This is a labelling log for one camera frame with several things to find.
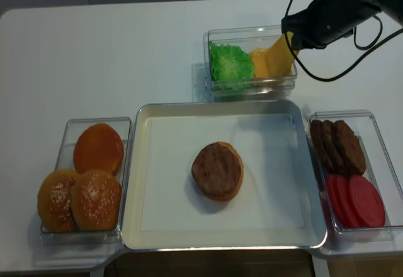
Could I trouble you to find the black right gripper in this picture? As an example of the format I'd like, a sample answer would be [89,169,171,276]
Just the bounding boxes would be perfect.
[281,0,382,50]

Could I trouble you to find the yellow cheese slice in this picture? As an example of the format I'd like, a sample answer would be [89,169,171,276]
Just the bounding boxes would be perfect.
[265,31,295,77]
[249,48,272,79]

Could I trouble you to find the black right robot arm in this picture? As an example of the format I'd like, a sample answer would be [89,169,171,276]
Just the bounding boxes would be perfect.
[281,0,402,50]

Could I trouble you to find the clear lettuce cheese container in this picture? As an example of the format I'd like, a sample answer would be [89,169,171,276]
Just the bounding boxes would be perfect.
[203,25,298,101]

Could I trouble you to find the green lettuce leaf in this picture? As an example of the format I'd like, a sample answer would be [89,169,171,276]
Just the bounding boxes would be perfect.
[209,42,254,81]

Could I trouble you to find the yellow cheese slice in container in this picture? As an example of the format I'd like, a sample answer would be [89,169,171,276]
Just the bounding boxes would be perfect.
[249,48,272,79]

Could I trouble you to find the brown patty back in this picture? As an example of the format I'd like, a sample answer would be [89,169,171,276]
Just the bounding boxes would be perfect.
[310,120,334,172]

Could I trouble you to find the brown patty middle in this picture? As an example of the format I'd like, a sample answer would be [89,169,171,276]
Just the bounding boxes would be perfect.
[322,120,345,174]

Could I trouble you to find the brown patty front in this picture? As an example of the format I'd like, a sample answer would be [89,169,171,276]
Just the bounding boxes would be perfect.
[332,120,366,175]

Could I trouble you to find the red tomato slice back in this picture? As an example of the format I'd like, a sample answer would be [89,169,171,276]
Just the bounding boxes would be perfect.
[326,174,360,229]

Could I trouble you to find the red tomato slice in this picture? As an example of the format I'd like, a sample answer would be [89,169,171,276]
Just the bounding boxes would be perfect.
[326,174,360,229]
[348,175,386,228]

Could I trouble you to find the clear patty tomato container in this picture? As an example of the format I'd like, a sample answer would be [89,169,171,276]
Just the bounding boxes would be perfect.
[306,111,402,242]

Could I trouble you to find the brown patty on bun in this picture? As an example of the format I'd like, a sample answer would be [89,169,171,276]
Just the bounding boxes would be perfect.
[191,142,242,196]

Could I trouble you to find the red tomato slice front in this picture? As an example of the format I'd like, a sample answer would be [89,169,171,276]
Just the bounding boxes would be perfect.
[348,175,386,228]

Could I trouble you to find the bottom bun on tray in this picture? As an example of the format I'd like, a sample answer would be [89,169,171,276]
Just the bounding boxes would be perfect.
[193,141,244,202]

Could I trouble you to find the silver metal tray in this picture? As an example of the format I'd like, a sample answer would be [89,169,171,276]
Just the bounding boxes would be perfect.
[122,100,327,251]

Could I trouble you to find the plain bottom bun in container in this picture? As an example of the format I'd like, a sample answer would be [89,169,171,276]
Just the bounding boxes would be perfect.
[73,123,124,176]

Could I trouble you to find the sesame top bun right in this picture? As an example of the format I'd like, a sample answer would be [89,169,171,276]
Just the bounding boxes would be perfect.
[70,169,122,230]

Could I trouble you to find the sesame bun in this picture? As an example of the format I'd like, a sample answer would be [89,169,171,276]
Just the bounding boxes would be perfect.
[37,169,79,232]
[70,169,122,230]

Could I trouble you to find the clear plastic bun container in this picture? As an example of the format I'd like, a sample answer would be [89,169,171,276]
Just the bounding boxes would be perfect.
[40,117,133,246]

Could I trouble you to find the sesame top bun left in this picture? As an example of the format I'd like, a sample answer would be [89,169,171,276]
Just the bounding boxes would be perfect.
[37,169,79,232]

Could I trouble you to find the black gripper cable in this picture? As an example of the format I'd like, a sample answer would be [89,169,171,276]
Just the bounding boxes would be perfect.
[285,0,403,82]

